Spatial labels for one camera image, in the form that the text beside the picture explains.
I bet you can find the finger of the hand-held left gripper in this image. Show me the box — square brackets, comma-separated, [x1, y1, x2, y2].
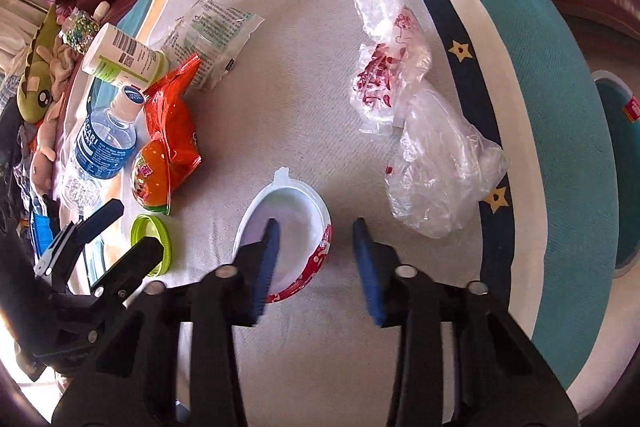
[92, 237, 165, 303]
[75, 199, 125, 248]

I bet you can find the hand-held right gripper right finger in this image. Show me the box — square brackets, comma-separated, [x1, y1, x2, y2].
[351, 217, 581, 427]

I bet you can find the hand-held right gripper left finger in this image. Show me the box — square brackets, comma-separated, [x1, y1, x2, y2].
[50, 218, 282, 427]

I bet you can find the green plastic lid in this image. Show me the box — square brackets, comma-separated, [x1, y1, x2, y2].
[130, 214, 173, 277]

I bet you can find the white cup red print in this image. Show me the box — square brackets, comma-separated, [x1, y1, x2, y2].
[233, 167, 333, 304]

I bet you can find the clear water bottle blue label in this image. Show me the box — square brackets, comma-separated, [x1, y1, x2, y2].
[59, 84, 147, 219]

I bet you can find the clear green print wrapper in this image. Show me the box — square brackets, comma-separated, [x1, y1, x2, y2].
[160, 0, 266, 92]

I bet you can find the teal plastic bucket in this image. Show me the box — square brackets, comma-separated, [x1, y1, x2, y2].
[592, 69, 640, 279]

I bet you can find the blue plastic crate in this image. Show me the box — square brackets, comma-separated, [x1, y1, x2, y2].
[29, 202, 56, 260]

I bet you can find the pink plush toy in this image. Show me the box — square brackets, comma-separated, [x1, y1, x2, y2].
[30, 2, 111, 192]

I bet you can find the orange snack bag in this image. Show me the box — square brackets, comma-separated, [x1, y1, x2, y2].
[129, 53, 203, 215]

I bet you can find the green plush toy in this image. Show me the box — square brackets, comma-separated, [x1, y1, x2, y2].
[16, 4, 66, 125]

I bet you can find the white bottle green label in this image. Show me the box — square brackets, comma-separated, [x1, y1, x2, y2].
[81, 23, 169, 88]

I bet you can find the glitter packet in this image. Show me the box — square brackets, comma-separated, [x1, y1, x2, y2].
[59, 7, 101, 55]

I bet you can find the striped star print blanket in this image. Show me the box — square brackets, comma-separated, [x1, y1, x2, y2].
[50, 0, 621, 418]

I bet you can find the white curtain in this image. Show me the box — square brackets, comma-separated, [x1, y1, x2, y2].
[0, 0, 46, 72]

